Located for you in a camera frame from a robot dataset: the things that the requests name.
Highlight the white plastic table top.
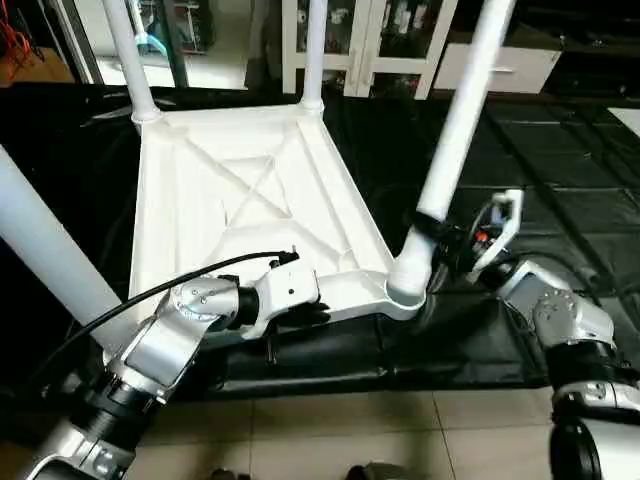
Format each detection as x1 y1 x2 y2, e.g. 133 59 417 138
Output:
105 98 426 361

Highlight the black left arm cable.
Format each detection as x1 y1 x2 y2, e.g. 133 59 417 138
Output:
25 250 301 391

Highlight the white glass door cabinet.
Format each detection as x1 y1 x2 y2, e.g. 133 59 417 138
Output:
280 0 461 99

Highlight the black slanted pole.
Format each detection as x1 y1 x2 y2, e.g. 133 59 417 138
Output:
162 0 193 89

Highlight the red wire rack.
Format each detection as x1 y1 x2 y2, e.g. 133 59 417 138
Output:
0 15 36 76

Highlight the brown box blue print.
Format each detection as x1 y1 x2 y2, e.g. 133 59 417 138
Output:
0 48 79 89

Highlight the black low shelf unit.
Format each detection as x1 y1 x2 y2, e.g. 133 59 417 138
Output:
445 0 640 101

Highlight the black work mat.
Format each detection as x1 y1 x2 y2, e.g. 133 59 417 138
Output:
0 85 640 401

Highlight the white flat board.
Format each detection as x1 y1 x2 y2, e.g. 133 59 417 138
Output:
608 105 640 136

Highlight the white drawer unit with handle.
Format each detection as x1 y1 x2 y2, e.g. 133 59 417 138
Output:
432 42 563 96

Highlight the teal and white mop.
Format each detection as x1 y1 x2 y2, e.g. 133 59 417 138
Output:
135 0 173 59

